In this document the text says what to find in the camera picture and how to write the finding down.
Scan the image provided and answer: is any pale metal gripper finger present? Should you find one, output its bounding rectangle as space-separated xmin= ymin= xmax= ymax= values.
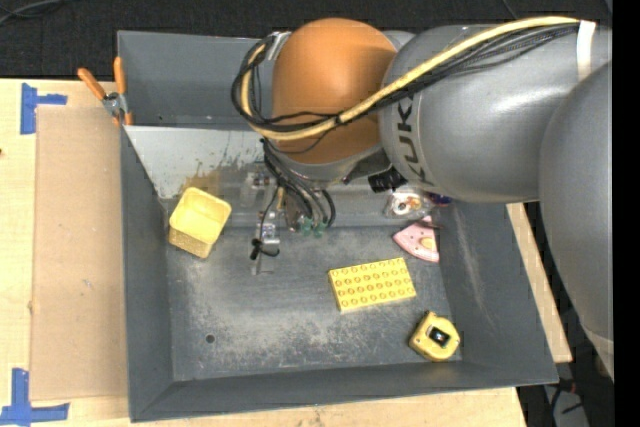
xmin=240 ymin=170 xmax=278 ymax=212
xmin=249 ymin=221 xmax=282 ymax=277

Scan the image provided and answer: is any grey metal bin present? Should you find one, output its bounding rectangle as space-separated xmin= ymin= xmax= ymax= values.
xmin=115 ymin=29 xmax=560 ymax=424

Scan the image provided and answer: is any yellow plastic basket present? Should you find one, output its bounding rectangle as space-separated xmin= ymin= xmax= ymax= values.
xmin=168 ymin=186 xmax=233 ymax=260

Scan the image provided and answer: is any yellow studded building plate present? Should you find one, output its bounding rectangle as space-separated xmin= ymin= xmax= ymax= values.
xmin=327 ymin=257 xmax=418 ymax=313

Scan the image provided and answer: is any yellow tape measure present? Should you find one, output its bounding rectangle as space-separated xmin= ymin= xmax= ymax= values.
xmin=408 ymin=310 xmax=462 ymax=363

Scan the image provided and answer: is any brown cardboard board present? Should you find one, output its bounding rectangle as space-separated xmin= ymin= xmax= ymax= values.
xmin=28 ymin=106 xmax=131 ymax=402

